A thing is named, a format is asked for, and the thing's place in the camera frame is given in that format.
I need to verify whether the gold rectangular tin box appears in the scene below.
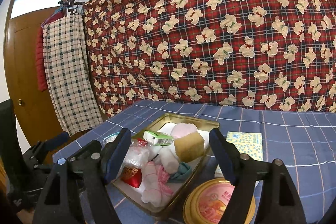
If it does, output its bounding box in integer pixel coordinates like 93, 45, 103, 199
110, 112, 220, 214

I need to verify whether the clear plastic bag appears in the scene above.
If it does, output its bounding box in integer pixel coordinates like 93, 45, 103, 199
123, 138, 158, 169

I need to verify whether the wooden door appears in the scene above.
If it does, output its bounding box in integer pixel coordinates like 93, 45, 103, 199
4, 0, 108, 169

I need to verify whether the blue plaid bed sheet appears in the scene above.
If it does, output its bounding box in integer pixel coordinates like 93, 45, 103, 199
52, 100, 336, 224

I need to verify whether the white rolled cloth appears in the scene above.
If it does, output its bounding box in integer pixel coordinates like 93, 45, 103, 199
159, 147, 180, 174

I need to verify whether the round gold tin lid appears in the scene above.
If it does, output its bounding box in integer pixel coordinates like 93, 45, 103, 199
183, 178, 256, 224

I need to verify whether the red garment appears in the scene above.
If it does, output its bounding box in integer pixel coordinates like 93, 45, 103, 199
35, 14, 61, 93

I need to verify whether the teal cloth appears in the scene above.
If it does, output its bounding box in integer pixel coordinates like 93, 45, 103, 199
168, 162, 192, 184

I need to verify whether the small white box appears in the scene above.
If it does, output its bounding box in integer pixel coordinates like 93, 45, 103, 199
214, 164, 226, 180

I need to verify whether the pink round puff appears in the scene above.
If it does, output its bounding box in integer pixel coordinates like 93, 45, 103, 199
171, 122, 198, 139

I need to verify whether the green white tissue packet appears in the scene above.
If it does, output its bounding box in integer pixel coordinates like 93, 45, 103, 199
142, 130, 174, 147

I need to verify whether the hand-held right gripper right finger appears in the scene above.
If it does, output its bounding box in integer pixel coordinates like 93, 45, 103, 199
209, 128, 307, 224

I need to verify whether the yellow sponge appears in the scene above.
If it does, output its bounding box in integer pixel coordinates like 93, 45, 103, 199
174, 132, 205, 163

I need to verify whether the green white checked cloth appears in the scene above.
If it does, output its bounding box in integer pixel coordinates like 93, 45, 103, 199
42, 13, 104, 135

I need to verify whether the clear plastic lid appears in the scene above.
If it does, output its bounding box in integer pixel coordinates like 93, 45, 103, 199
102, 132, 122, 147

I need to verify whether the blue clothes hanger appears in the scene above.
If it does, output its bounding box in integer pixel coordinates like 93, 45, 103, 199
42, 1, 84, 28

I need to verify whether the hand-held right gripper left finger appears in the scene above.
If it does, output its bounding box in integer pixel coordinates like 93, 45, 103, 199
31, 127, 132, 224

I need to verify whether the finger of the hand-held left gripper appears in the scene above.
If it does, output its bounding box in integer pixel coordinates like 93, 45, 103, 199
29, 132, 70, 159
67, 140, 103, 161

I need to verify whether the red satin pouch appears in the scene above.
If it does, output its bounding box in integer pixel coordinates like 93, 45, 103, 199
121, 166, 143, 189

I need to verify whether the yellow green tissue packet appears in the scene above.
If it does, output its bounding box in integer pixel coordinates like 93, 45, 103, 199
226, 131, 263, 161

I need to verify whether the white towel with pink trim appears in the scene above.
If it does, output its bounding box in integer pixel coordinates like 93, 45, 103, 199
140, 162, 174, 207

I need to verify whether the red plaid bear blanket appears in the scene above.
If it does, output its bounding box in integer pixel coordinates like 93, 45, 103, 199
83, 0, 336, 118

